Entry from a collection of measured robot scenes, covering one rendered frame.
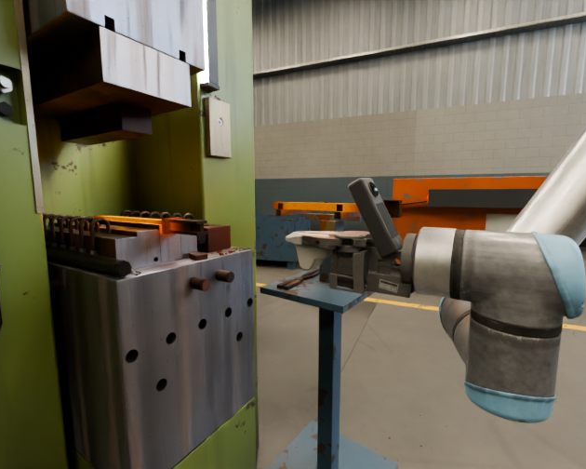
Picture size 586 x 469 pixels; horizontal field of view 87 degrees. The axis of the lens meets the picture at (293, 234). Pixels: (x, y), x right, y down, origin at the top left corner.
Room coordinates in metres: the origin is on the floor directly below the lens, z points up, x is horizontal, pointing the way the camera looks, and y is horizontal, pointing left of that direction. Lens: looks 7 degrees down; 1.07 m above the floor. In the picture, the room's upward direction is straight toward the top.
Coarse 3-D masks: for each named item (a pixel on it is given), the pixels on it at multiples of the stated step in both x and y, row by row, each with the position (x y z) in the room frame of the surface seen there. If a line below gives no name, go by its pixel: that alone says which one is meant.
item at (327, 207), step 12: (276, 204) 1.02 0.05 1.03; (288, 204) 0.99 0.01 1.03; (300, 204) 0.96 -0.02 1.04; (312, 204) 0.94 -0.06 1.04; (324, 204) 0.91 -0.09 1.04; (336, 204) 0.89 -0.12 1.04; (348, 204) 0.86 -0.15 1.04; (384, 204) 0.81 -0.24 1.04; (396, 204) 0.79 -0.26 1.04; (396, 216) 0.78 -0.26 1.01
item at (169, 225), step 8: (96, 216) 0.84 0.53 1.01; (104, 216) 0.83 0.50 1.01; (112, 216) 0.83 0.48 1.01; (120, 216) 0.83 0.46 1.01; (168, 224) 0.68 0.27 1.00; (176, 224) 0.68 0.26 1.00; (184, 224) 0.67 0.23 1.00; (192, 224) 0.66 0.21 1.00; (200, 224) 0.64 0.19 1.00; (168, 232) 0.68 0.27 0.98; (176, 232) 0.67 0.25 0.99; (184, 232) 0.65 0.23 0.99; (192, 232) 0.64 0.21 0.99; (200, 232) 0.64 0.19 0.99
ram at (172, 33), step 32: (32, 0) 0.62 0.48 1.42; (64, 0) 0.56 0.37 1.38; (96, 0) 0.60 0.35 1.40; (128, 0) 0.65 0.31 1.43; (160, 0) 0.71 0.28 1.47; (192, 0) 0.78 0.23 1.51; (32, 32) 0.63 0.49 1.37; (64, 32) 0.62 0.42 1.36; (128, 32) 0.64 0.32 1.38; (160, 32) 0.70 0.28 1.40; (192, 32) 0.77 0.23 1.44; (192, 64) 0.77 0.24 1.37
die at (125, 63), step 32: (96, 32) 0.60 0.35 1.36; (32, 64) 0.75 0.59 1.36; (64, 64) 0.67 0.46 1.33; (96, 64) 0.61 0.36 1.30; (128, 64) 0.64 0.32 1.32; (160, 64) 0.70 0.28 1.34; (32, 96) 0.76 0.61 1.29; (64, 96) 0.68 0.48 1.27; (96, 96) 0.68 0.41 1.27; (128, 96) 0.68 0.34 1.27; (160, 96) 0.70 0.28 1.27
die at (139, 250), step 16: (48, 224) 0.86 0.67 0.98; (64, 224) 0.80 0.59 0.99; (112, 224) 0.78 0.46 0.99; (128, 224) 0.74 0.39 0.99; (144, 224) 0.71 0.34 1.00; (160, 224) 0.68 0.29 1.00; (48, 240) 0.76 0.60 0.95; (96, 240) 0.63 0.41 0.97; (112, 240) 0.60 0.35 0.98; (128, 240) 0.62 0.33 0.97; (144, 240) 0.65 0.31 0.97; (160, 240) 0.68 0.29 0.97; (176, 240) 0.71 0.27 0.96; (192, 240) 0.75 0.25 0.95; (112, 256) 0.60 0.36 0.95; (128, 256) 0.62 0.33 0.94; (144, 256) 0.65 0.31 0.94; (160, 256) 0.68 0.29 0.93; (176, 256) 0.71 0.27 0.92
